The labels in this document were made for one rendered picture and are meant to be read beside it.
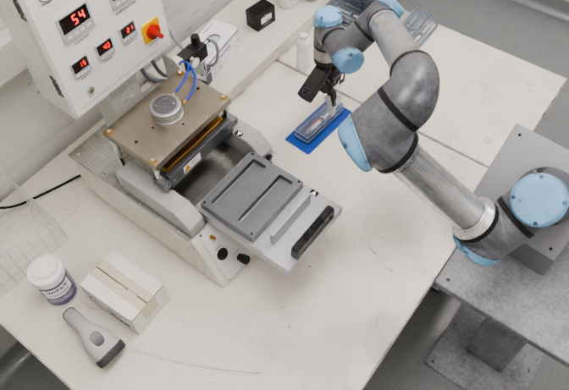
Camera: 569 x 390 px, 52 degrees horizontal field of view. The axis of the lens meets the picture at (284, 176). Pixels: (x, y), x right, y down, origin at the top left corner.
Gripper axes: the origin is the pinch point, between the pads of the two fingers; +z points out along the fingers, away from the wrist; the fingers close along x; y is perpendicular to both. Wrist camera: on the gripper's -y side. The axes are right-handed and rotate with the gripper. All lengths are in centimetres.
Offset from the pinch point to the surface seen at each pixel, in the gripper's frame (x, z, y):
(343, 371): -54, 9, -57
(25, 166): 57, 6, -71
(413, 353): -58, 83, -13
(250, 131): -0.4, -16.5, -30.5
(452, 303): -59, 83, 14
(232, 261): -14, 4, -55
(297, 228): -28, -13, -44
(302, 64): 19.9, 4.6, 15.5
